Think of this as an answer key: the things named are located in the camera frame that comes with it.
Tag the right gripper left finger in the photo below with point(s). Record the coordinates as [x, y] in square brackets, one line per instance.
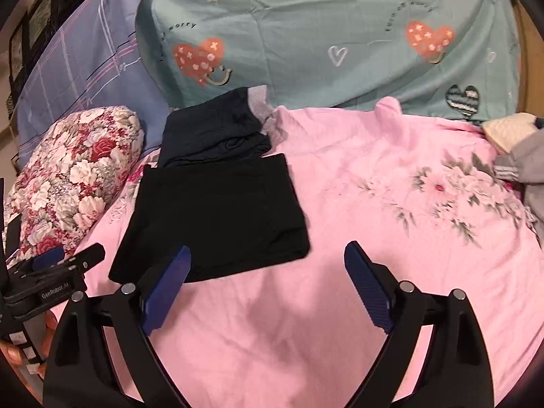
[80, 370]

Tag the black pants with smiley patch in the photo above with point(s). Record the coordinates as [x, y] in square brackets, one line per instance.
[234, 217]

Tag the left hand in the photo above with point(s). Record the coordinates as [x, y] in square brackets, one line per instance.
[29, 347]

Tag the red floral pillow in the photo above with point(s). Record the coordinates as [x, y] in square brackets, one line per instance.
[71, 179]

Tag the pink floral bed sheet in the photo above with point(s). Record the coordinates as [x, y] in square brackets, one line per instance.
[418, 195]

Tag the grey striped garment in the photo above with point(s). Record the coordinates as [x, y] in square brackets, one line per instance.
[524, 165]

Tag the blue plaid pillow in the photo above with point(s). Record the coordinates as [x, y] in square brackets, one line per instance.
[92, 61]

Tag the cream cloth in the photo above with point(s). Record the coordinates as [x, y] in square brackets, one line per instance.
[505, 133]

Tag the folded dark navy garment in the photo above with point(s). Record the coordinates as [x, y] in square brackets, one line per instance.
[233, 126]

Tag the teal heart print quilt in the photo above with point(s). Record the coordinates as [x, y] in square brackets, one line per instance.
[456, 59]

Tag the wooden bed frame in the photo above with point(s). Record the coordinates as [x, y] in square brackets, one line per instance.
[531, 62]

